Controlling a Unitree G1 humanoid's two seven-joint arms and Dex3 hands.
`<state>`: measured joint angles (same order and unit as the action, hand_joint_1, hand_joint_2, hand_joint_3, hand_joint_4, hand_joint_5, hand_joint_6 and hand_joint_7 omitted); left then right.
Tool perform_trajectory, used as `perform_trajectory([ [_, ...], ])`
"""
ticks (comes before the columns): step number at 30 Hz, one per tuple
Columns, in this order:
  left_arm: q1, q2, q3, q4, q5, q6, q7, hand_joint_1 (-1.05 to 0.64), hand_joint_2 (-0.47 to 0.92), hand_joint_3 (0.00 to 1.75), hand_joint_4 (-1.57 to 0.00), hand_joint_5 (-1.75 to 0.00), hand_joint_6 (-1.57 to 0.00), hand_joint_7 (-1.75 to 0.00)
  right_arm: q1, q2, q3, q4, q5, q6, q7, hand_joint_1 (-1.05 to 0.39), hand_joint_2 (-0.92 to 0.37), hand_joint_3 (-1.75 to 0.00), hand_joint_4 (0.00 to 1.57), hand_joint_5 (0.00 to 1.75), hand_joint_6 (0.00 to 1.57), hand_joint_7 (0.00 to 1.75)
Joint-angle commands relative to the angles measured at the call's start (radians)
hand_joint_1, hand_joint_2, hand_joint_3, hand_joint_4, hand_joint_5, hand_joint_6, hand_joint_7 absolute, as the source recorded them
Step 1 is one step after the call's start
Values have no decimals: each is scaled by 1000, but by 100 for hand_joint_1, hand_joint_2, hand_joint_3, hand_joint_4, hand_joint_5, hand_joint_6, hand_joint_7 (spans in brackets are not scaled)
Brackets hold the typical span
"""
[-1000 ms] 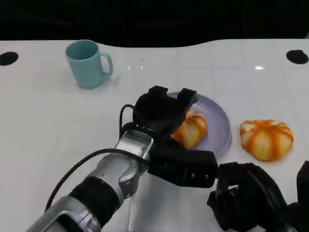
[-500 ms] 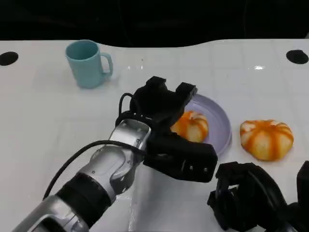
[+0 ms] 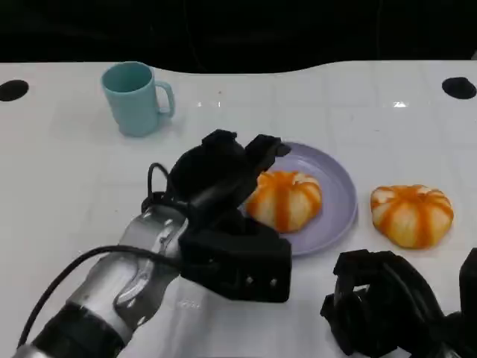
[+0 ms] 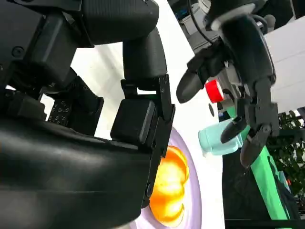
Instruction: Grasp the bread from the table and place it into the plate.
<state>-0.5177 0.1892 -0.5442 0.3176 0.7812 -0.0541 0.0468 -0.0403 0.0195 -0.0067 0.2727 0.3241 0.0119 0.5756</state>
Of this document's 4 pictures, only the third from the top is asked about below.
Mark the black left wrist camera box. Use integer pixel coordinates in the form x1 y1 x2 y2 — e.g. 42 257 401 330
177 214 293 304

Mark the long black arm cable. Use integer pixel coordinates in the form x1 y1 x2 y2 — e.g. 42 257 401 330
16 245 221 350

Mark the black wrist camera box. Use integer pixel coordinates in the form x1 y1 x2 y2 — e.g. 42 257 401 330
460 247 477 318
177 214 293 304

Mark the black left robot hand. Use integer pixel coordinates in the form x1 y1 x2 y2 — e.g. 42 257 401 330
165 128 292 222

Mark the short looped black cable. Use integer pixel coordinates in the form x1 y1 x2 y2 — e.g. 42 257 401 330
141 162 178 208

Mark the pale green mug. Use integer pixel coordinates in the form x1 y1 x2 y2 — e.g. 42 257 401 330
101 61 176 138

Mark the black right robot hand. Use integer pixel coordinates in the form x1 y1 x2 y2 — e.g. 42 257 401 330
320 249 447 356

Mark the lilac plate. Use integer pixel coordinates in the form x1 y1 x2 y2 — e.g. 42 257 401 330
238 141 358 258

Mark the orange and white bread roll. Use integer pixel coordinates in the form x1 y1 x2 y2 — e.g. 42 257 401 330
370 184 455 250
244 170 323 234

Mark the black table grommet hole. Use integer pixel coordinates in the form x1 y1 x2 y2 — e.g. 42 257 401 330
441 76 477 100
0 79 30 102

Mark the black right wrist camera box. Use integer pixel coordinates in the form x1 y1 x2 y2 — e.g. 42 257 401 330
460 247 477 318

